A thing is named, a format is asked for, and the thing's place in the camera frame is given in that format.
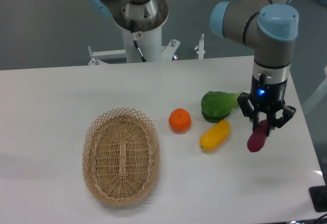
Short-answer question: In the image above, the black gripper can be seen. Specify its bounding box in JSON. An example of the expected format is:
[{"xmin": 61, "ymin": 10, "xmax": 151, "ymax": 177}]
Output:
[{"xmin": 237, "ymin": 77, "xmax": 296, "ymax": 136}]

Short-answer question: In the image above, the purple sweet potato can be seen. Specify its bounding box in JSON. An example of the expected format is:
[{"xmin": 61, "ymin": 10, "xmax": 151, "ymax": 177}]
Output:
[{"xmin": 247, "ymin": 119, "xmax": 268, "ymax": 153}]

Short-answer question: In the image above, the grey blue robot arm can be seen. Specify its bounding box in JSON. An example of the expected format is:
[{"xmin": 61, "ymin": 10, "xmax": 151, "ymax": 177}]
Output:
[{"xmin": 88, "ymin": 0, "xmax": 299, "ymax": 134}]

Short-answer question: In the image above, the woven wicker basket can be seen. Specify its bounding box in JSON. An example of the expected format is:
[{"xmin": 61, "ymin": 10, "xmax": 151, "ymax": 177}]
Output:
[{"xmin": 82, "ymin": 108, "xmax": 160, "ymax": 206}]

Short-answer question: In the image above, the green bok choy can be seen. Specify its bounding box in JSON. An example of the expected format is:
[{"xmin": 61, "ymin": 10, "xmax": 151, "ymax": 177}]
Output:
[{"xmin": 200, "ymin": 91, "xmax": 242, "ymax": 123}]

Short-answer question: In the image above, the yellow mango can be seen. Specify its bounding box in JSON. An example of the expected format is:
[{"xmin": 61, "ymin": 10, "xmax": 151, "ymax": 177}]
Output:
[{"xmin": 199, "ymin": 119, "xmax": 231, "ymax": 152}]

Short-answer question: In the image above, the orange tangerine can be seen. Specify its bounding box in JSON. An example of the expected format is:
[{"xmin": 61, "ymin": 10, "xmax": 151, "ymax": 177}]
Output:
[{"xmin": 169, "ymin": 108, "xmax": 192, "ymax": 133}]

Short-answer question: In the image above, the black device at table edge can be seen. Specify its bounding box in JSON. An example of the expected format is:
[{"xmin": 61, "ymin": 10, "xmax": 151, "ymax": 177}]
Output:
[{"xmin": 309, "ymin": 185, "xmax": 326, "ymax": 213}]

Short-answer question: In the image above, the white metal frame right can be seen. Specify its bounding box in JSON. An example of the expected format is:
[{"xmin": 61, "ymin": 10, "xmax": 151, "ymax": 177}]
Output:
[{"xmin": 302, "ymin": 66, "xmax": 327, "ymax": 116}]

